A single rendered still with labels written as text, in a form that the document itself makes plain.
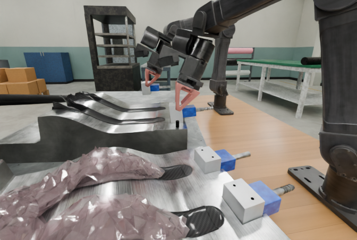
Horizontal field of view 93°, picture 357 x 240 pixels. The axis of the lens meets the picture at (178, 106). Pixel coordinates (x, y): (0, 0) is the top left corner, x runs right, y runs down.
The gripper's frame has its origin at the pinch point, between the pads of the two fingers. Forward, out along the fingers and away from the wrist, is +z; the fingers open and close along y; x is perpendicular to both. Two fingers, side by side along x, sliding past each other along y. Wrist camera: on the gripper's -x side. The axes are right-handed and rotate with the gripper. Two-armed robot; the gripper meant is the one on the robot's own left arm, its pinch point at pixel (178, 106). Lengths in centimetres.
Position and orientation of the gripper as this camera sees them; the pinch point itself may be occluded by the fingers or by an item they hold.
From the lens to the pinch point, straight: 50.2
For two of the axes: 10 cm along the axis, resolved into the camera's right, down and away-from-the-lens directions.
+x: 9.2, 3.7, 1.2
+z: -3.9, 9.1, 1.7
